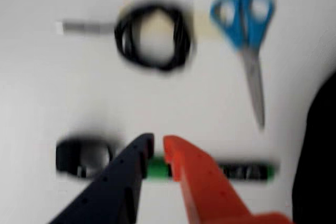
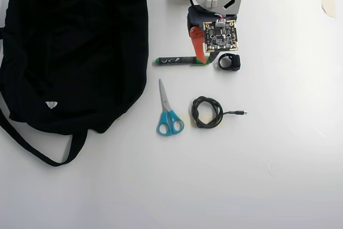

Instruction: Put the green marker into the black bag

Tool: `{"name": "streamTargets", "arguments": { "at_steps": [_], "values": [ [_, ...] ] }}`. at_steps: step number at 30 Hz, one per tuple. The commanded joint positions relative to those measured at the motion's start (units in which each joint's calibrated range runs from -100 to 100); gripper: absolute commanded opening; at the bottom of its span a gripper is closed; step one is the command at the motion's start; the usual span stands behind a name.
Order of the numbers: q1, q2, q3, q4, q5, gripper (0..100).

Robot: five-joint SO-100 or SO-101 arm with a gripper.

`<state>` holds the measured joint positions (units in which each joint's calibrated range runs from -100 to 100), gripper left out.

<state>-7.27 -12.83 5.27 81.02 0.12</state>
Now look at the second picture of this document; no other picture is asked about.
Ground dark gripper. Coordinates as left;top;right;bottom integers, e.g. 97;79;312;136
187;5;219;65

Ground green capped black marker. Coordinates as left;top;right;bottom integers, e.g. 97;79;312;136
154;55;208;67

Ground black fabric bag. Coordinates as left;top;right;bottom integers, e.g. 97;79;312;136
0;0;150;168

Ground beige masking tape strip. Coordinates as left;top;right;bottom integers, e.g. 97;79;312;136
184;112;226;128
320;0;337;19

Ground camera circuit board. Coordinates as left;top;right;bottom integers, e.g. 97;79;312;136
203;19;239;53

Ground black plastic ring clamp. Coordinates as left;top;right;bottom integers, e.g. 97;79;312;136
217;53;241;72

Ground blue handled scissors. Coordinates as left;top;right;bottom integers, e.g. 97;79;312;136
156;78;185;136

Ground black coiled USB cable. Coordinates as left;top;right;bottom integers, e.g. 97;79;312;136
191;95;248;129

